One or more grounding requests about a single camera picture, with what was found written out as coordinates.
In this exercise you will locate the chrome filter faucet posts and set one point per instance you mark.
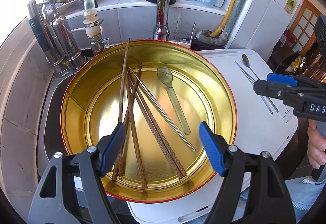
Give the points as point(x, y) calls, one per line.
point(56, 40)

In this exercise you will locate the yellow cartoon sign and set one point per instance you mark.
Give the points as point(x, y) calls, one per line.
point(296, 63)

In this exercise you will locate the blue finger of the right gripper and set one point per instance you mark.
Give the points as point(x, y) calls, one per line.
point(277, 90)
point(283, 79)

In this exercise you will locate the grey metal pipe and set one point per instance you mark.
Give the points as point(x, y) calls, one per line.
point(220, 36)

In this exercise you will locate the red gold round tin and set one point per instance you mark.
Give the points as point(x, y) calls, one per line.
point(162, 92)

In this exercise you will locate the plain steel chopstick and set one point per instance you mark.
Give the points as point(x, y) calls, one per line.
point(252, 82)
point(162, 111)

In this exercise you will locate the white cutting board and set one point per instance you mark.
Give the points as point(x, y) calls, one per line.
point(257, 130)

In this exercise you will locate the steel spoon green clover handle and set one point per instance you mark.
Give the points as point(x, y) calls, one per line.
point(247, 64)

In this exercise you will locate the long single wooden chopstick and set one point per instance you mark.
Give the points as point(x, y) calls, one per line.
point(121, 98)

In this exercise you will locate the steel sink basin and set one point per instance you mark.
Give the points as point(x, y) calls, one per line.
point(49, 136)

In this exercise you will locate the dark cloth rag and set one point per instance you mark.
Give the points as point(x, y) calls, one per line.
point(197, 45)

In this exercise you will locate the right hand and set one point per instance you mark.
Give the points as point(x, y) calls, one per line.
point(316, 146)

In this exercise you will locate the translucent green plastic spoon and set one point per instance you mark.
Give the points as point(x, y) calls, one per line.
point(165, 76)

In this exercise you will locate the sunflower wall hook small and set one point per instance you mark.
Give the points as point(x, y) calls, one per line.
point(290, 6)

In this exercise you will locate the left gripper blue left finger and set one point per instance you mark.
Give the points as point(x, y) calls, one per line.
point(109, 147)

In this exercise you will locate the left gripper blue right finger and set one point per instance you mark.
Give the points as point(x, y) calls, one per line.
point(215, 147)

